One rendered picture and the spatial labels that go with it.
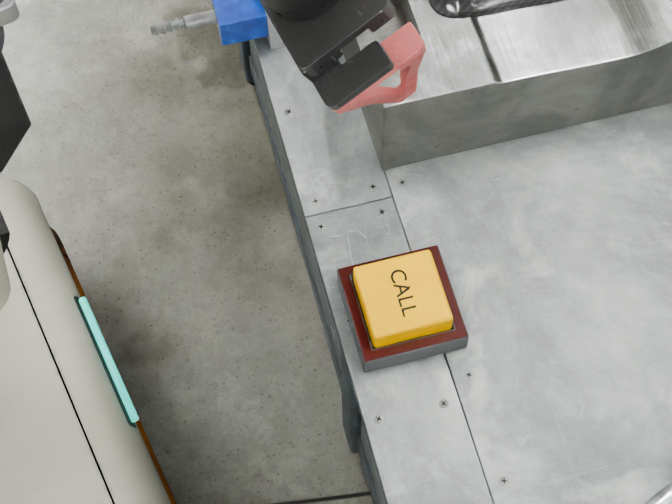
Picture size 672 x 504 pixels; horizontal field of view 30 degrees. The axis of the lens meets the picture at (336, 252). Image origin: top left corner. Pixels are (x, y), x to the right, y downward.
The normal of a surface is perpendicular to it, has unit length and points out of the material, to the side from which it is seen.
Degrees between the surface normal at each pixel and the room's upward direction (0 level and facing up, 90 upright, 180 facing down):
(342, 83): 27
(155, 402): 0
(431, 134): 90
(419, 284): 0
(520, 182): 0
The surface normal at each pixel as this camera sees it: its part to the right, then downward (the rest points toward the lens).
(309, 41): -0.42, -0.24
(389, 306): -0.01, -0.47
